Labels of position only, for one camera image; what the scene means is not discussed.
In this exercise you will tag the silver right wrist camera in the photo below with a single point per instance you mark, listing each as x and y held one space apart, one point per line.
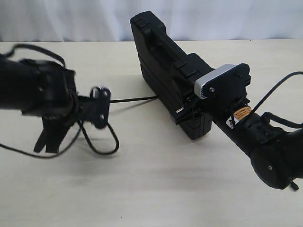
201 83

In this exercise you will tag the white backdrop curtain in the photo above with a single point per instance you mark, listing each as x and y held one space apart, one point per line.
108 20

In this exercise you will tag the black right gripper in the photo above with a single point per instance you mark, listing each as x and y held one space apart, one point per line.
223 95

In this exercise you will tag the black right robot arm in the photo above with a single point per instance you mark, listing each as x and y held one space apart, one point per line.
274 145

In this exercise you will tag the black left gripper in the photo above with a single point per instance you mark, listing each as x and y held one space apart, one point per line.
84 109

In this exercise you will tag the black plastic tool case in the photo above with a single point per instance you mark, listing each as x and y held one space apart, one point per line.
171 73

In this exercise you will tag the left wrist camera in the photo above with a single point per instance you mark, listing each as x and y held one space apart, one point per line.
100 107

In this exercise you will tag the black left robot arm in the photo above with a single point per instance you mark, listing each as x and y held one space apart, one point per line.
47 90

